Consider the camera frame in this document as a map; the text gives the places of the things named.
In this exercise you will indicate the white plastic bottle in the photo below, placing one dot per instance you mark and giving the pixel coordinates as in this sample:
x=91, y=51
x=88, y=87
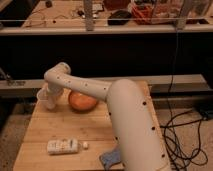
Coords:
x=65, y=146

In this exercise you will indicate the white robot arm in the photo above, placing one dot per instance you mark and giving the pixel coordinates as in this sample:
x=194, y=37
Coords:
x=138, y=135

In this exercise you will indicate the black pouch on bench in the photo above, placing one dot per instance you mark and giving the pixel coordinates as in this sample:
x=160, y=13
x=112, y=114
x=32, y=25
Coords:
x=120, y=17

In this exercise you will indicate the blue cloth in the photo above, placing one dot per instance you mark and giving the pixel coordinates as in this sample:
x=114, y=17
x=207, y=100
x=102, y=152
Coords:
x=110, y=158

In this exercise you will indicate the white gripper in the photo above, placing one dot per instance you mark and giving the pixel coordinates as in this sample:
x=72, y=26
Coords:
x=55, y=91

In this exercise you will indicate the metal frame post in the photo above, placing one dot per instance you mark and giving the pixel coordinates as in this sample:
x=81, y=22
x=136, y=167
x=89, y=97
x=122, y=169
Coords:
x=88, y=15

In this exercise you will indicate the orange bowl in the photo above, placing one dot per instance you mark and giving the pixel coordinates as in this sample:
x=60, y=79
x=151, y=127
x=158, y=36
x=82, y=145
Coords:
x=81, y=102

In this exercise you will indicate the white ceramic cup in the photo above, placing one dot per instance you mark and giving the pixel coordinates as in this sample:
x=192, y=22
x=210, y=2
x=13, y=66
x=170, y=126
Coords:
x=46, y=100

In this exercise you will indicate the orange basket on bench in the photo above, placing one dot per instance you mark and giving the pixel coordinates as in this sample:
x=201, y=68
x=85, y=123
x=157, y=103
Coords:
x=142, y=15

